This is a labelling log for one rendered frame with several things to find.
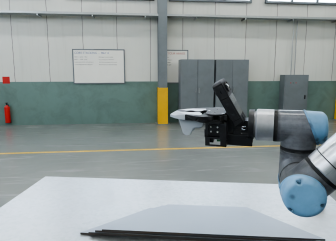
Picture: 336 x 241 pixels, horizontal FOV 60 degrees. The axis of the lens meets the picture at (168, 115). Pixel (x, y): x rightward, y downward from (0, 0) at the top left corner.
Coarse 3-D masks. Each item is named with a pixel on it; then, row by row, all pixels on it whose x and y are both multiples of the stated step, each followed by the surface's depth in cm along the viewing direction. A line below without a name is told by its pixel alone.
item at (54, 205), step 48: (48, 192) 125; (96, 192) 125; (144, 192) 125; (192, 192) 125; (240, 192) 125; (0, 240) 89; (48, 240) 89; (96, 240) 89; (144, 240) 89; (192, 240) 89
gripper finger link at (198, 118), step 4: (188, 116) 71; (192, 116) 70; (196, 116) 70; (200, 116) 69; (204, 116) 69; (208, 116) 69; (212, 116) 69; (216, 116) 70; (196, 120) 70; (200, 120) 69; (204, 120) 69; (208, 120) 70
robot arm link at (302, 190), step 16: (304, 160) 55; (320, 160) 52; (288, 176) 54; (304, 176) 52; (320, 176) 51; (288, 192) 52; (304, 192) 51; (320, 192) 50; (288, 208) 53; (304, 208) 51; (320, 208) 50
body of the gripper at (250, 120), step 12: (216, 108) 74; (216, 120) 69; (228, 120) 70; (252, 120) 67; (204, 132) 72; (216, 132) 71; (228, 132) 71; (240, 132) 70; (252, 132) 67; (216, 144) 71; (240, 144) 71
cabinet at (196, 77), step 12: (180, 60) 844; (192, 60) 847; (204, 60) 851; (180, 72) 848; (192, 72) 851; (204, 72) 855; (180, 84) 853; (192, 84) 856; (204, 84) 860; (180, 96) 858; (192, 96) 861; (204, 96) 865; (180, 108) 863
